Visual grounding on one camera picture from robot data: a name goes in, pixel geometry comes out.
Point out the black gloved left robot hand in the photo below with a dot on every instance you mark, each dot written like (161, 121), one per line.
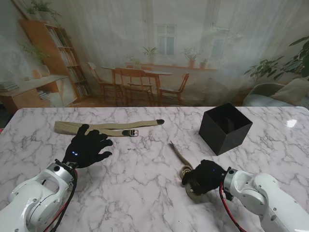
(88, 148)

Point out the beige woven belt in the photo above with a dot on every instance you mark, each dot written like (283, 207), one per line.
(135, 125)
(180, 157)

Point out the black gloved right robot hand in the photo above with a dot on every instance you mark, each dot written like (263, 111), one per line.
(205, 177)

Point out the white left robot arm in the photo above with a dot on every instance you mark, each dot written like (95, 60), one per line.
(36, 198)

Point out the black storage box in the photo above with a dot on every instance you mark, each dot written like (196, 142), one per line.
(224, 140)

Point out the printed room scene backdrop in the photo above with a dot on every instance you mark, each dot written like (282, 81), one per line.
(154, 36)

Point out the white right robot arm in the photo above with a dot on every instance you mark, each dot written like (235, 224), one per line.
(260, 198)

